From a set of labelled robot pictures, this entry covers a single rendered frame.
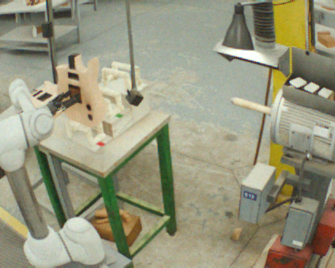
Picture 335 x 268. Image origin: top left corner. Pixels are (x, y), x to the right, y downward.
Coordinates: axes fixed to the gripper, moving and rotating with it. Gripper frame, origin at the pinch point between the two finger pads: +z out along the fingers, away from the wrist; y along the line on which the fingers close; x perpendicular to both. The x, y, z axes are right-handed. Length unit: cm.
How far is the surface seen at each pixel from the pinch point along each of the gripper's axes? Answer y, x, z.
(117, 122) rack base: 13.7, -21.0, 15.6
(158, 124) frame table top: 24, -28, 34
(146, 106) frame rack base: 13.7, -23.1, 38.4
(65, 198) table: -21, -73, -9
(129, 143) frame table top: 23.5, -28.7, 12.4
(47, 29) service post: -110, 5, 63
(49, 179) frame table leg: -27, -59, -14
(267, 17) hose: 91, 47, 32
